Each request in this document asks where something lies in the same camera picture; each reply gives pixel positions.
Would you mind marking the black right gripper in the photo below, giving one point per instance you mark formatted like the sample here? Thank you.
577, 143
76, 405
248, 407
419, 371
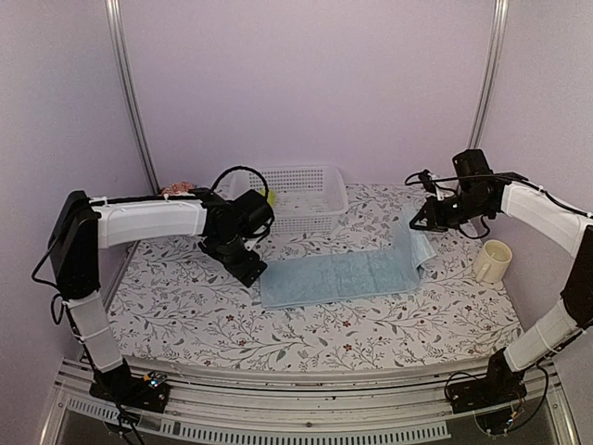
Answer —
436, 222

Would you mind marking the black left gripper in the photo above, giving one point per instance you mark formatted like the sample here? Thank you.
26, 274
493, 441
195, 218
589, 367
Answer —
241, 270

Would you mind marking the green and white towel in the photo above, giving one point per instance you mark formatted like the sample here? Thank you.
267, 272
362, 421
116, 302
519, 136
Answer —
270, 196

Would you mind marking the light blue towel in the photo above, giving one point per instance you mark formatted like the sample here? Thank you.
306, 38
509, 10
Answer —
319, 279

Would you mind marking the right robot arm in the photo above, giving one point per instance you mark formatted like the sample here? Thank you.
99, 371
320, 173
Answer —
552, 284

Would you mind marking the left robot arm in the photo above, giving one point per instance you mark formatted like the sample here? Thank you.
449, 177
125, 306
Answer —
85, 226

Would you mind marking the cream ceramic mug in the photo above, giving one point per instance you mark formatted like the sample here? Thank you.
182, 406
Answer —
492, 261

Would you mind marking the white plastic basket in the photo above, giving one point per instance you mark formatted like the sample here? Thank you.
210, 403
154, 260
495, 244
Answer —
308, 198

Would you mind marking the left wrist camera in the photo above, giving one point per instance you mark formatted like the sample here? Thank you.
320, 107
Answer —
255, 214

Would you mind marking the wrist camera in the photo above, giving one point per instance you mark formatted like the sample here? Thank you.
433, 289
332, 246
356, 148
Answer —
255, 214
471, 167

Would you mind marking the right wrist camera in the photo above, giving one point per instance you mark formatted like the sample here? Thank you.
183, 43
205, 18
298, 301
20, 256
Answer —
471, 167

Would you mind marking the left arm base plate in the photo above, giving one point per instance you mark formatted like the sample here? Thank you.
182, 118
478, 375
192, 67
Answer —
148, 392

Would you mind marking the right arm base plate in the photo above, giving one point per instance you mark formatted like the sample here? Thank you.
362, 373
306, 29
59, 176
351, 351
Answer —
476, 394

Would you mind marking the aluminium front rail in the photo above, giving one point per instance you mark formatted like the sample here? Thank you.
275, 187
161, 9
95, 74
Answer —
221, 406

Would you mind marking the right aluminium frame post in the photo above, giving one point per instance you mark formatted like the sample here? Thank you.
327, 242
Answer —
493, 56

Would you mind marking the aluminium frame post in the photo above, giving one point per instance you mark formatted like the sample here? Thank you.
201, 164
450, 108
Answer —
493, 56
117, 36

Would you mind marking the left aluminium frame post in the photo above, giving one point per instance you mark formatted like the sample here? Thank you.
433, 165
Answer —
117, 36

